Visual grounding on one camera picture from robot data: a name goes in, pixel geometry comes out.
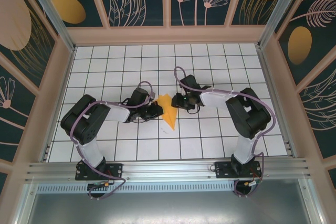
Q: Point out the yellow paper sheet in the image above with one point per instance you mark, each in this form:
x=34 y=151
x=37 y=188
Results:
x=169 y=113

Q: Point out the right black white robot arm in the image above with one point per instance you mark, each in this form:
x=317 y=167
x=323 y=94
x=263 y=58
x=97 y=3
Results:
x=249 y=116

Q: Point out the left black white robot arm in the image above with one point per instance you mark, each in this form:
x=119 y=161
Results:
x=84 y=121

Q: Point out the grey metal sheet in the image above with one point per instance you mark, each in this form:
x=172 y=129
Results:
x=168 y=208

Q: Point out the small yellow power connector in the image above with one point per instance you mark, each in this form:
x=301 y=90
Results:
x=248 y=183
x=106 y=183

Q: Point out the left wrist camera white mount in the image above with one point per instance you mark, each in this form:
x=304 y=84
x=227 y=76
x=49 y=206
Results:
x=152 y=96

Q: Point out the aluminium mounting rail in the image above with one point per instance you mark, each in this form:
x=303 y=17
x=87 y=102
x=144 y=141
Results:
x=168 y=169

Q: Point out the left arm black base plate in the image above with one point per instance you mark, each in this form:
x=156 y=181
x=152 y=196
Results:
x=116 y=167

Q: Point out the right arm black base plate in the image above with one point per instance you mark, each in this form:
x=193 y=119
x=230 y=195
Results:
x=223 y=171

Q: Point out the aluminium corner post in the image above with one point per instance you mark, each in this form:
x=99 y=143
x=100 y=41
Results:
x=50 y=11
x=283 y=3

